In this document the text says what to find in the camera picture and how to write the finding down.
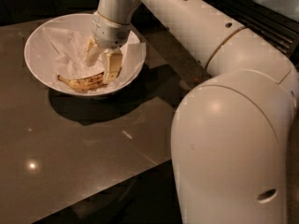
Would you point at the white bowl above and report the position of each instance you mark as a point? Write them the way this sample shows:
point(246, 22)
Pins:
point(38, 51)

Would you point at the white crumpled paper liner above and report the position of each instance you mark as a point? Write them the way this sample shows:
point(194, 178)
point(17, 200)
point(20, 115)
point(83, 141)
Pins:
point(69, 61)

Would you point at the dark steel refrigerator cabinet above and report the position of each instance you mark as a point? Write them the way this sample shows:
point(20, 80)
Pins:
point(276, 20)

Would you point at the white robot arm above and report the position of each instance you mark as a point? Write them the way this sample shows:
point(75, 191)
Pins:
point(229, 134)

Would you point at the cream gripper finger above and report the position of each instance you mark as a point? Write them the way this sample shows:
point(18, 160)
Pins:
point(93, 51)
point(112, 59)

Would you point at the ripe spotted yellow banana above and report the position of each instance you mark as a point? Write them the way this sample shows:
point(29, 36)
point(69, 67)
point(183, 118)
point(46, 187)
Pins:
point(83, 84)

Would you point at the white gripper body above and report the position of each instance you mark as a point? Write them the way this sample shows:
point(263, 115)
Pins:
point(109, 34)

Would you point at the dark cabinet row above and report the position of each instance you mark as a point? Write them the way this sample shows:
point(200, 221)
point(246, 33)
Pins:
point(16, 11)

